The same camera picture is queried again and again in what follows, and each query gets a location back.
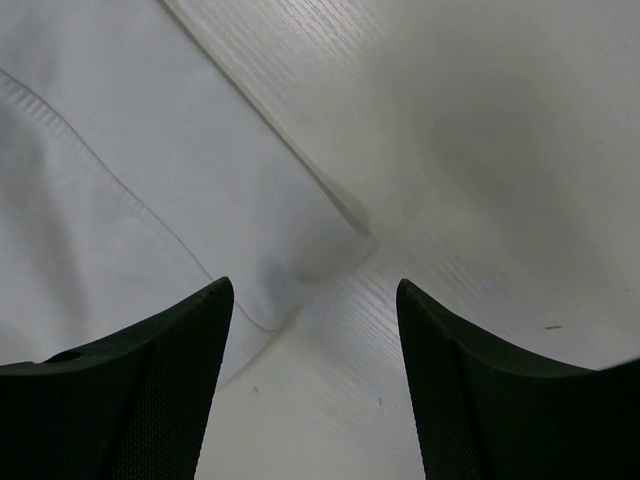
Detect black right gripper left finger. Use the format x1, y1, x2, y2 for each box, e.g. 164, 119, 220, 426
1, 278, 234, 479

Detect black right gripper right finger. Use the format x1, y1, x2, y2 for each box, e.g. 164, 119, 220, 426
396, 280, 639, 479

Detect white skirt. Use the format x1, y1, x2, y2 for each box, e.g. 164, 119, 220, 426
1, 1, 369, 383

